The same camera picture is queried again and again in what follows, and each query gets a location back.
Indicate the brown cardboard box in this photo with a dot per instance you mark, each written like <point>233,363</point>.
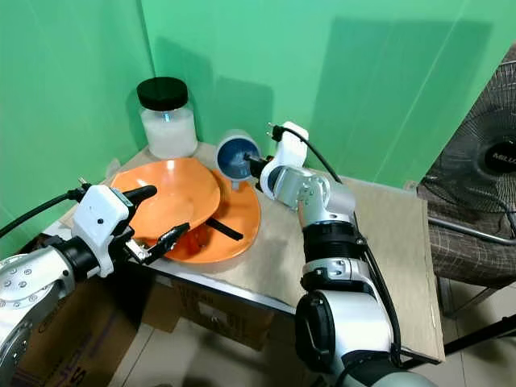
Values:
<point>218,314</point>

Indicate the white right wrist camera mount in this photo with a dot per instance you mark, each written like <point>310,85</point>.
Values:
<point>286,153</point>

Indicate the blue cup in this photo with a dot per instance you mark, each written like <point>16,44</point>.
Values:
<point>235,155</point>

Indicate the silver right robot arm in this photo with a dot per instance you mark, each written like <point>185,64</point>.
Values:
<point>343,298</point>

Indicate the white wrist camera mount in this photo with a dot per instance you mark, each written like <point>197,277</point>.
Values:
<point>286,153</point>
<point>101,222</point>

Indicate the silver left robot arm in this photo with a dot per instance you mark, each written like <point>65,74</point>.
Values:
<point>32,286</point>

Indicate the orange plastic plate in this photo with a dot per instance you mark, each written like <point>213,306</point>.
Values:
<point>238,222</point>
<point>177,197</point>

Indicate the small red object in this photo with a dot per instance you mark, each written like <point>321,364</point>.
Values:
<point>192,242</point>

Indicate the black flat strip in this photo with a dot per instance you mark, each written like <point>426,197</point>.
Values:
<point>226,230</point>

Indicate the plaid chair with metal frame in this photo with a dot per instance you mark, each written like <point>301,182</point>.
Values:
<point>472,258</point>

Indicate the black electric fan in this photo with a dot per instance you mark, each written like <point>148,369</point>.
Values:
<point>476,153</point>

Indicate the clear jar with black lid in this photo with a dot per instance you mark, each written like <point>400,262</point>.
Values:
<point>167,123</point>

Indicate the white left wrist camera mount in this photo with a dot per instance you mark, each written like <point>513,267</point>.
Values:
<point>101,222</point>

